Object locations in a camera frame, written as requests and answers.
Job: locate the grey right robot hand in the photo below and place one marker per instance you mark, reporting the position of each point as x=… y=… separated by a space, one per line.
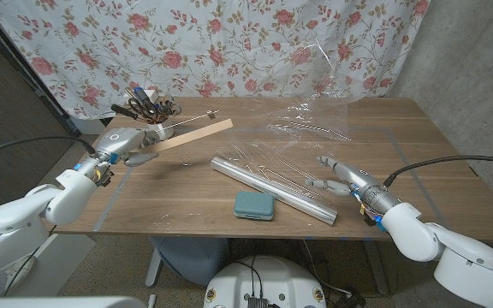
x=358 y=181

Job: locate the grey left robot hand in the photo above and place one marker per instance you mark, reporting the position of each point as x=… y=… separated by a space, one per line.
x=120 y=143

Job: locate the light wooden strip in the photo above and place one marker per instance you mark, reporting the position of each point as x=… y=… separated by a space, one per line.
x=195 y=133

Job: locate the cling film roll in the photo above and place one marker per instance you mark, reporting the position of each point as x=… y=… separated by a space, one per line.
x=272 y=188

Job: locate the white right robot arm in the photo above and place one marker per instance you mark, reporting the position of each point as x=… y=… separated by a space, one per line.
x=422 y=235

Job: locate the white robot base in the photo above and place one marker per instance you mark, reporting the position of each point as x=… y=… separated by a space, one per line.
x=268 y=278

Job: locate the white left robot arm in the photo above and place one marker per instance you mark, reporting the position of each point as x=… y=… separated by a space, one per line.
x=24 y=214

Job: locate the teal toy case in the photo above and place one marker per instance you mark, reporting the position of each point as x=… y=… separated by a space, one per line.
x=254 y=205

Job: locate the white tool mug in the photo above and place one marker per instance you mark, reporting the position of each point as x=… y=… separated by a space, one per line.
x=168 y=133

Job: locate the small white box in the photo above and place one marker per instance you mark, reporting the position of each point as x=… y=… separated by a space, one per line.
x=151 y=93

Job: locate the grey table leg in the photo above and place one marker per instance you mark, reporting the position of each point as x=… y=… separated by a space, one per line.
x=377 y=269

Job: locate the black power adapter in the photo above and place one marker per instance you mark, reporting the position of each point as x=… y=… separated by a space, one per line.
x=349 y=299

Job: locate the dark grey partition panel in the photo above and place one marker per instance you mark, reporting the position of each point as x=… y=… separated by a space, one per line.
x=7 y=107

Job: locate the white floor platform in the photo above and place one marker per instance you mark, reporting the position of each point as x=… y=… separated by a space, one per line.
x=67 y=261

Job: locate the grey blue stool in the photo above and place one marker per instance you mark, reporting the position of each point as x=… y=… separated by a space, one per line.
x=191 y=256

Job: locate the floral backdrop cloth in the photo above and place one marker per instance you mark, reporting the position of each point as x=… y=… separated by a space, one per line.
x=229 y=43

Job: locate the white robot torso edge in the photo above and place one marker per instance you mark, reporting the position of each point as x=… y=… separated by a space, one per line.
x=58 y=303

